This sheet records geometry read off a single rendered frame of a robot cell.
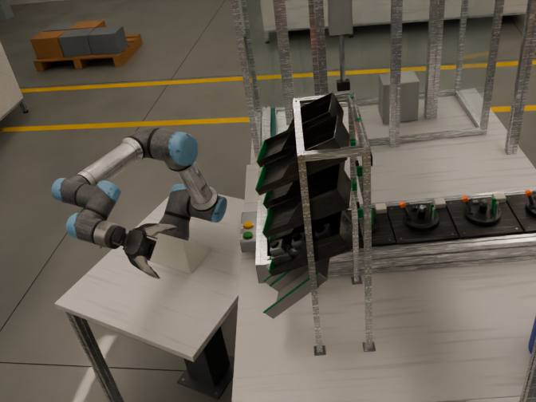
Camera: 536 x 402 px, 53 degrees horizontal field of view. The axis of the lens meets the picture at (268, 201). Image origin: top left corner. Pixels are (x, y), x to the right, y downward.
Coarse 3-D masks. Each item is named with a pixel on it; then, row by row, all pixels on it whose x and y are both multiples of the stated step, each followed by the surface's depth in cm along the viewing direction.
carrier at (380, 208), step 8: (376, 208) 228; (384, 208) 227; (376, 216) 227; (384, 216) 226; (376, 224) 219; (384, 224) 222; (360, 232) 217; (376, 232) 218; (384, 232) 218; (352, 240) 216; (360, 240) 216; (376, 240) 214; (384, 240) 214; (392, 240) 213; (352, 248) 214
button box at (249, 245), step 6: (246, 216) 239; (252, 216) 239; (252, 222) 235; (246, 228) 232; (252, 228) 232; (240, 234) 229; (240, 240) 226; (246, 240) 226; (252, 240) 225; (246, 246) 227; (252, 246) 227
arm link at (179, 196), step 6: (174, 186) 234; (180, 186) 232; (174, 192) 233; (180, 192) 232; (186, 192) 232; (168, 198) 235; (174, 198) 232; (180, 198) 231; (186, 198) 230; (168, 204) 233; (174, 204) 231; (180, 204) 231; (186, 204) 230; (168, 210) 232; (174, 210) 231; (180, 210) 231; (186, 210) 231
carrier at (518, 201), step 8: (512, 200) 225; (520, 200) 224; (528, 200) 220; (512, 208) 220; (520, 208) 220; (528, 208) 216; (520, 216) 216; (528, 216) 215; (520, 224) 213; (528, 224) 212; (528, 232) 209
